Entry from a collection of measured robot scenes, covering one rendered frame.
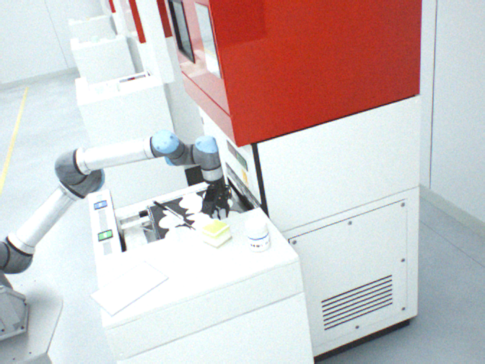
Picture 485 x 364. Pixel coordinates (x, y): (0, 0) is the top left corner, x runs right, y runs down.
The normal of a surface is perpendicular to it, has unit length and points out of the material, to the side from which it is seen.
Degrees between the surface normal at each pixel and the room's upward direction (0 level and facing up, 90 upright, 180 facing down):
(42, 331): 0
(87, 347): 0
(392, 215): 90
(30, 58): 90
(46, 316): 0
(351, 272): 90
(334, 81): 90
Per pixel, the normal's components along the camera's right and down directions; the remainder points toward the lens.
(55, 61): 0.33, 0.41
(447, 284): -0.16, -0.86
